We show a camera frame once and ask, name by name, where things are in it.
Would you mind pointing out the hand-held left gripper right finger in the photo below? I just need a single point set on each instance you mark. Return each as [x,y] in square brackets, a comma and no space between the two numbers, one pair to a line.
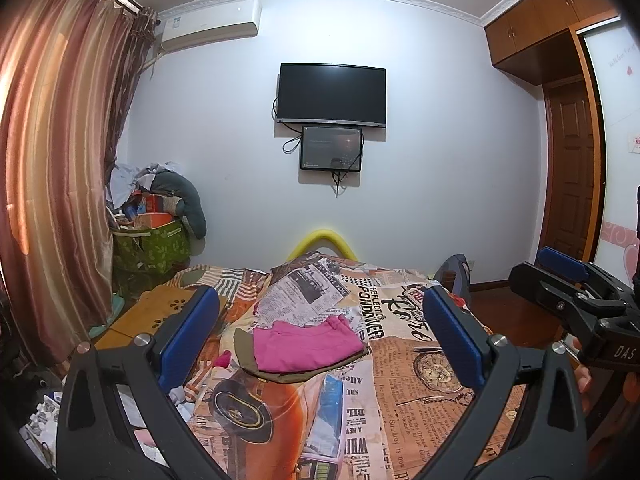
[450,340]

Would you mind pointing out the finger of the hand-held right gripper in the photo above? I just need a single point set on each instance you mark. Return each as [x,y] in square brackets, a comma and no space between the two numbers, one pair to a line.
[560,300]
[562,262]

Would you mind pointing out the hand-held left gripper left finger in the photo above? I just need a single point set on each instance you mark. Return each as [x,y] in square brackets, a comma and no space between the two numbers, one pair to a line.
[187,340]

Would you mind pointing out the pink pants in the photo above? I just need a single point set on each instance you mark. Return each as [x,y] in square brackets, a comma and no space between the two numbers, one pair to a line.
[305,347]

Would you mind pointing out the olive pants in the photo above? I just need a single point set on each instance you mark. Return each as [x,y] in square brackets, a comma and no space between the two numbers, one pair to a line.
[245,355]

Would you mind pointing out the person's right hand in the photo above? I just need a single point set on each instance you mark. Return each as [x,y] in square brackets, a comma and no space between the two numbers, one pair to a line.
[584,380]

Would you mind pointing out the small pink cloth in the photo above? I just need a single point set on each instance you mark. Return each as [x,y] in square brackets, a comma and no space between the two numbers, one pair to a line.
[224,359]

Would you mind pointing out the blue chair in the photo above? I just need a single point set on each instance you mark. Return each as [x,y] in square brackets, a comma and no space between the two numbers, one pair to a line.
[457,272]

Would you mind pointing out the newspaper print blanket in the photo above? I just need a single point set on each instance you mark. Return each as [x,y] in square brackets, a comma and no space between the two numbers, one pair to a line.
[410,410]

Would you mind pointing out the teal cloth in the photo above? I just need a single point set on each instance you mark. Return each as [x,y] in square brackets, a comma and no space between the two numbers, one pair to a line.
[107,315]

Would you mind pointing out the brown wooden door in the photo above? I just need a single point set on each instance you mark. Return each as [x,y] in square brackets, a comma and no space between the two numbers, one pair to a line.
[572,175]

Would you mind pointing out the green leaf print storage bag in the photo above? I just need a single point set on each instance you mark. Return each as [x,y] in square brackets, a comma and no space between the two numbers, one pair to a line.
[150,250]

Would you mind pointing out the orange box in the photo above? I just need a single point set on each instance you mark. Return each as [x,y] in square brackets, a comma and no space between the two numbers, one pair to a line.
[155,212]

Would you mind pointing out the grey plush pillow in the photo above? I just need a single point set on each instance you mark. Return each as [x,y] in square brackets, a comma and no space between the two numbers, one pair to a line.
[192,205]

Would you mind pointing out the blue plastic package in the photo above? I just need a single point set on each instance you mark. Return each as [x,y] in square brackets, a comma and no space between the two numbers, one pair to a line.
[332,410]

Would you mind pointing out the white wardrobe sliding door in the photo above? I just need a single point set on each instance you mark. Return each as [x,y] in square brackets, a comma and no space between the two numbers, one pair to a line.
[617,135]

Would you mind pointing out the white patterned cloth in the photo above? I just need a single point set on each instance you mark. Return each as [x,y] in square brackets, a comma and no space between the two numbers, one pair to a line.
[45,420]

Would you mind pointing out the pile of clothes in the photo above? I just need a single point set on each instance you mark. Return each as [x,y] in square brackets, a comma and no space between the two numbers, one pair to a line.
[130,177]

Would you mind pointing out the striped brown curtain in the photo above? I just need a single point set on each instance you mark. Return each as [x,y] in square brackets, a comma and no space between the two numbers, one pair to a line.
[55,160]

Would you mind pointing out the wooden overhead cabinet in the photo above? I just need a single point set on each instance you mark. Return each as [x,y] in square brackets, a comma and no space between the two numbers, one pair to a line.
[540,25]

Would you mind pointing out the white air conditioner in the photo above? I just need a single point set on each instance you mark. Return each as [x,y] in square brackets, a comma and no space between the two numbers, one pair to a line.
[210,22]

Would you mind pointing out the small wall monitor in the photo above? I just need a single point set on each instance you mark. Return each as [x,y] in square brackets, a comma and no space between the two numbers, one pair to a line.
[330,147]

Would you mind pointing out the black wall television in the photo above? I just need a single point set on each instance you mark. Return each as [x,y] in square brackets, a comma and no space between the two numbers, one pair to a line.
[332,92]

